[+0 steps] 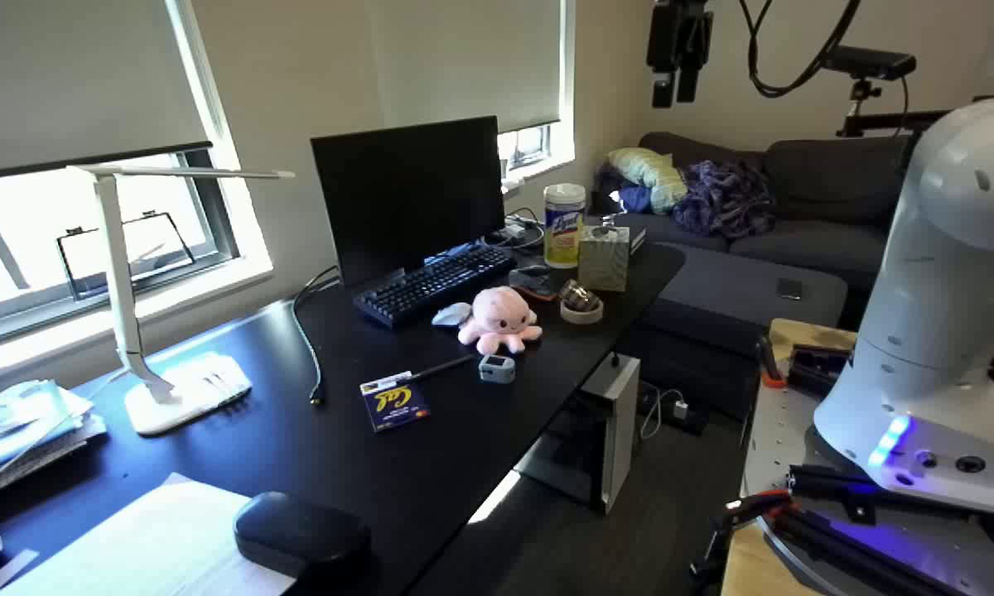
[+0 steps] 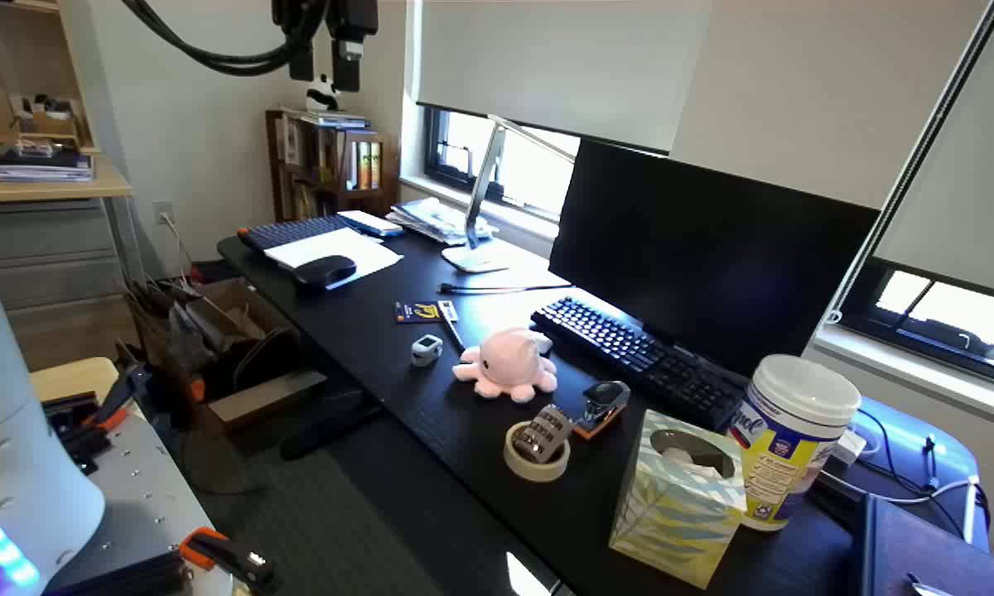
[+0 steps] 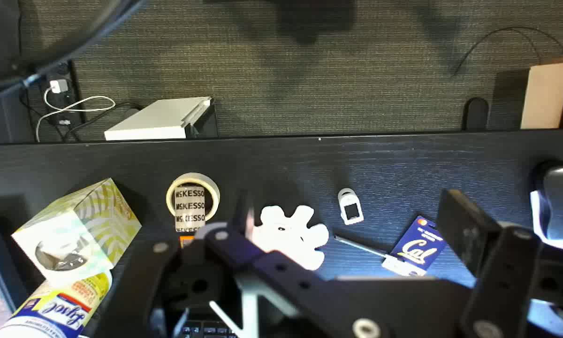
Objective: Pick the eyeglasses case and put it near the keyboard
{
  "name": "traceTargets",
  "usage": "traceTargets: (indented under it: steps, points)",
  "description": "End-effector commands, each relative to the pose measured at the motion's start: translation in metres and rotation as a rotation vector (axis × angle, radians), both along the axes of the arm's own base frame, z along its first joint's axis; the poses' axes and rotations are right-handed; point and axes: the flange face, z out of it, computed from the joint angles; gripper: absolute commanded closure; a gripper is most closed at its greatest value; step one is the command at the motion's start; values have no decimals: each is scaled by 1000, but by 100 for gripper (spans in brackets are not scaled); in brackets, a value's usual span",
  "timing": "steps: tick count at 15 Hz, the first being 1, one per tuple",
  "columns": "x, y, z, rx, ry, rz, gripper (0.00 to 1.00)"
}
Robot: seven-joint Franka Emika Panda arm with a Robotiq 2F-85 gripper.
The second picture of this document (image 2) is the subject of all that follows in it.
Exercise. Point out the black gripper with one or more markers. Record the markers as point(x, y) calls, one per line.
point(343, 16)

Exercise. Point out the black computer mouse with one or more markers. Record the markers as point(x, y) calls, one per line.
point(326, 272)

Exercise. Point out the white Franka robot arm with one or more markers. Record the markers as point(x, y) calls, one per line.
point(18, 443)

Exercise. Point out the black keyboard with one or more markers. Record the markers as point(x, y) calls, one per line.
point(630, 349)

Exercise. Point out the flat white device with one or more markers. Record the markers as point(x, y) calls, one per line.
point(368, 222)

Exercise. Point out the dark blue notebook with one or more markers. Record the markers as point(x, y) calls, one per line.
point(288, 232)

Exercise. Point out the white paper sheet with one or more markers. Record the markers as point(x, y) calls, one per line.
point(350, 247)

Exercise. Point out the stack of papers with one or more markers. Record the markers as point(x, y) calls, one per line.
point(432, 221)

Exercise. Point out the small rear monitor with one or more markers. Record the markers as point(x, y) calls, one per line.
point(484, 184)

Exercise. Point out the small white roller blind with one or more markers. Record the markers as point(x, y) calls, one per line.
point(564, 60)

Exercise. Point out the brown cardboard box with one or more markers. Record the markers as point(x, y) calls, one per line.
point(249, 316)

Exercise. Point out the slim black remote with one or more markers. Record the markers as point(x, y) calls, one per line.
point(453, 324)

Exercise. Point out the books on wooden shelf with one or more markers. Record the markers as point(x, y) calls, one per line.
point(37, 163)

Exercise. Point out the small white round object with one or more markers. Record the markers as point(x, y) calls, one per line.
point(427, 349)

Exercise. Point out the light wooden shelf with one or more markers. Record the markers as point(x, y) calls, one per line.
point(46, 189)

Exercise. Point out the grey drawer cabinet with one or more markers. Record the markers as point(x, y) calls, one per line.
point(46, 261)

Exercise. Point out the pink octopus plush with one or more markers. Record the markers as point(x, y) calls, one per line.
point(509, 367)

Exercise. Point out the orange black clamp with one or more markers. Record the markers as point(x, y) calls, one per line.
point(103, 414)
point(228, 553)

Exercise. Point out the black computer monitor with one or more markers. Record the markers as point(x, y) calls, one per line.
point(717, 252)

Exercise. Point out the black smartphone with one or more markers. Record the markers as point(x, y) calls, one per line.
point(604, 402)

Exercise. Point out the beige tape roll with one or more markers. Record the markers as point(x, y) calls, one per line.
point(522, 465)

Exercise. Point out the grey perforated robot table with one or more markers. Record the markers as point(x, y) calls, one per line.
point(152, 485)

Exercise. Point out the wide white roller blind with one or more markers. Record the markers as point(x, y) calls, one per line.
point(816, 101)

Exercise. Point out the grey metal pole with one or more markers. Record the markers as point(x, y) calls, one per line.
point(916, 152)

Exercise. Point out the Lysol wipes canister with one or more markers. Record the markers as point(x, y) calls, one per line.
point(791, 443)

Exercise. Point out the slanted white roller blind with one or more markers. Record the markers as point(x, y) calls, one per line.
point(966, 187)

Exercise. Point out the blue chair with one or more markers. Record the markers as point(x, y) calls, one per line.
point(912, 443)

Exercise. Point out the dark blue folder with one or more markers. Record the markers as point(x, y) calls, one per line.
point(939, 552)

